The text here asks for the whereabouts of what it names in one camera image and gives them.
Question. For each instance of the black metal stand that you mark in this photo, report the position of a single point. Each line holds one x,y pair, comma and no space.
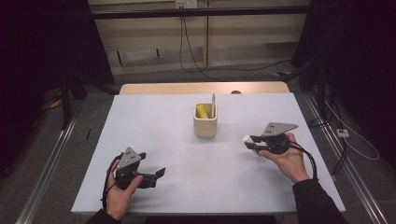
65,105

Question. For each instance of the white power strip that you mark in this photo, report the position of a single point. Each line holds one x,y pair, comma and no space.
342,133

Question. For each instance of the small black floor strip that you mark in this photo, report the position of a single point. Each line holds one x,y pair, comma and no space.
88,133

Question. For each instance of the beige square cup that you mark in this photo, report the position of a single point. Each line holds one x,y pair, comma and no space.
205,127

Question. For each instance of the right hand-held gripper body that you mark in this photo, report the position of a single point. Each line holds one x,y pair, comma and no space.
278,128

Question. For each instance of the person's left hand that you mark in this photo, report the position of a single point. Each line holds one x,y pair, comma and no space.
120,199

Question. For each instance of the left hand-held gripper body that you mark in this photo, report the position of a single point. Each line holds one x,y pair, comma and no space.
129,159

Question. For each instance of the white cylinder stick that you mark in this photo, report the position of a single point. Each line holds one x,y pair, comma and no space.
247,140

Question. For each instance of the black horizontal bar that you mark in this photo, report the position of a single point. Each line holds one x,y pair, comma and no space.
199,13

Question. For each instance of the person's right hand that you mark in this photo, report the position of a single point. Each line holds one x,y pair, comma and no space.
289,165

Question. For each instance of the metal floor rail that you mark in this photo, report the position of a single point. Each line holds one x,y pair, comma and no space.
46,177
358,180

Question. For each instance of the black curtain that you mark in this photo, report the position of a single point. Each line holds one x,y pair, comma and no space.
37,62
367,62

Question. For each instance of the yellow highlighter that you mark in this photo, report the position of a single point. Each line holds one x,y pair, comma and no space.
201,111

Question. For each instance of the yellow tape strip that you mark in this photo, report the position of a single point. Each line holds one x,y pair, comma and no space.
282,74
56,104

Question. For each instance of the dark round table grommet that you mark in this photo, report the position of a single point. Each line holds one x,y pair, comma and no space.
235,92

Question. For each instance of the wooden table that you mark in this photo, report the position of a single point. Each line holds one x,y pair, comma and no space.
186,88

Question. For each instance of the white wall outlet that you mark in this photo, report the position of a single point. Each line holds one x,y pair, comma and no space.
186,3

